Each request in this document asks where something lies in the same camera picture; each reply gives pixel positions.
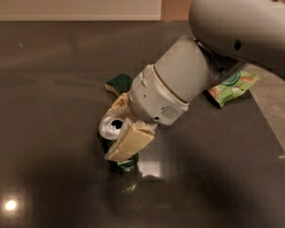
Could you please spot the green drink can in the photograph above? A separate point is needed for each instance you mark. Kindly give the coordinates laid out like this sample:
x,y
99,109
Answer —
x,y
108,132

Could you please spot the green and yellow sponge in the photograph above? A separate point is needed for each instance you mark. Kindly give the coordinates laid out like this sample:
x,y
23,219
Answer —
x,y
119,84

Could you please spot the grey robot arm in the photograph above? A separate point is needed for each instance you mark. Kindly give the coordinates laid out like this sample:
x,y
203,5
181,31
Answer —
x,y
226,36

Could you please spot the green snack bag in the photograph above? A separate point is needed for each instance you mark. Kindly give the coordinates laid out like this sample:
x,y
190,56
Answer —
x,y
232,88

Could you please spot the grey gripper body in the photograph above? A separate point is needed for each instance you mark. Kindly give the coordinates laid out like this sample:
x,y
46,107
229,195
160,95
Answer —
x,y
153,95

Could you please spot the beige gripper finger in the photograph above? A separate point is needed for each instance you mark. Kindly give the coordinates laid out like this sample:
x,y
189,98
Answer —
x,y
120,108
134,136

